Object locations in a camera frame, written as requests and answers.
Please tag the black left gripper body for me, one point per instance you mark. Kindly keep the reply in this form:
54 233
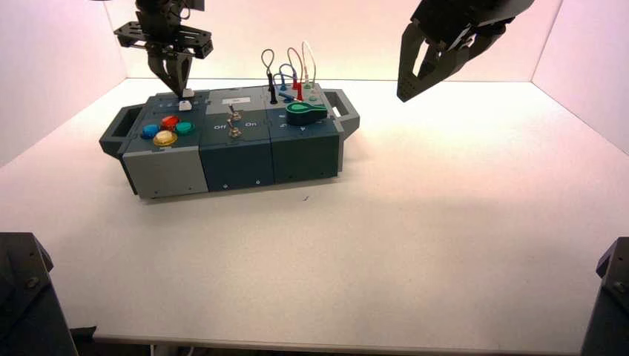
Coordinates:
162 37

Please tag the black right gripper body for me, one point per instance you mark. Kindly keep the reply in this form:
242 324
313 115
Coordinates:
462 14

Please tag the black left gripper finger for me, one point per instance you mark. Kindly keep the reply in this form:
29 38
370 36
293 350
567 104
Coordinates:
161 66
184 69

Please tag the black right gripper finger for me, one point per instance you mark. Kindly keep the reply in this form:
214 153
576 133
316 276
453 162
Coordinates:
408 73
462 51

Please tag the red round push button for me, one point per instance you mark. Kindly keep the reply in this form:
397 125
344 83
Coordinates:
170 123

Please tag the green round push button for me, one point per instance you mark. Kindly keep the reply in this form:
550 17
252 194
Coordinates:
184 128

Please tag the blue round push button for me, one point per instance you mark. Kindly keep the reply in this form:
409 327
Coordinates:
150 131

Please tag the yellow round push button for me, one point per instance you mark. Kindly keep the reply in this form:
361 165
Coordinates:
165 138

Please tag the grey and teal control box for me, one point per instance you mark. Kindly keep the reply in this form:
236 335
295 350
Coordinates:
236 152

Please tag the black green pointer knob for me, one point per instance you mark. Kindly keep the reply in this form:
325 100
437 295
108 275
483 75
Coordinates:
304 114

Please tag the metal toggle switch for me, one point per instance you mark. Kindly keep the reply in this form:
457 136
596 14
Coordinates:
235 131
235 115

